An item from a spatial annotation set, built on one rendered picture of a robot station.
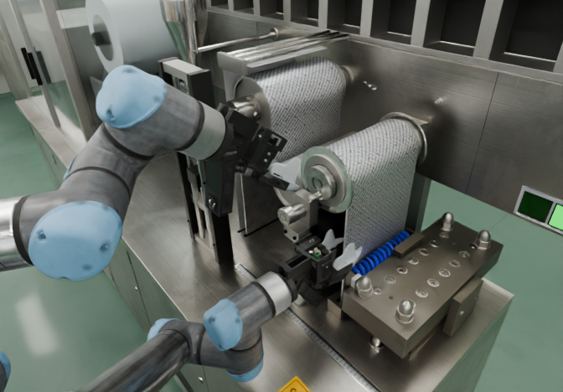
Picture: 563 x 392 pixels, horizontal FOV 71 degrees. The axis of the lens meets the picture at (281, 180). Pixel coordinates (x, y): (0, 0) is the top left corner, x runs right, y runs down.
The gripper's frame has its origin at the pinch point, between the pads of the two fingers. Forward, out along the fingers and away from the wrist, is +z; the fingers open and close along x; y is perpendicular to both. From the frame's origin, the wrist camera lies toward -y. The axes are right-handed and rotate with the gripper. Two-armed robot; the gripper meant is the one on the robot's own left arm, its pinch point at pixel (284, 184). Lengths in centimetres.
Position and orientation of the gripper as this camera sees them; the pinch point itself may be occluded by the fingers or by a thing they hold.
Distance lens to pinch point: 72.2
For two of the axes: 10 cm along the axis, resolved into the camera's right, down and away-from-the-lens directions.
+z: 6.0, 2.7, 7.5
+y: 4.7, -8.8, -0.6
